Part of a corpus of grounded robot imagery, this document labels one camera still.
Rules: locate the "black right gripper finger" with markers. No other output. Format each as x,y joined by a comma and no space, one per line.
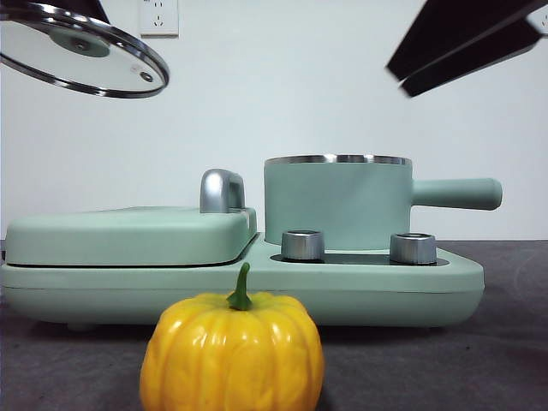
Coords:
462,30
471,64

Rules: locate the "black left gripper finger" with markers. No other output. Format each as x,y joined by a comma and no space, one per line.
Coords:
87,7

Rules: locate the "glass lid with green knob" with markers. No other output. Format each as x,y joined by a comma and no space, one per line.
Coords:
81,43

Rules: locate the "yellow pumpkin with green stem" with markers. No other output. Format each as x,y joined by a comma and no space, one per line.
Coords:
231,355

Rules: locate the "silver control knob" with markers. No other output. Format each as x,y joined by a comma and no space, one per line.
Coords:
412,249
301,246

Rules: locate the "green breakfast machine base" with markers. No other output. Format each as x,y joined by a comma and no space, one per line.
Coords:
364,295

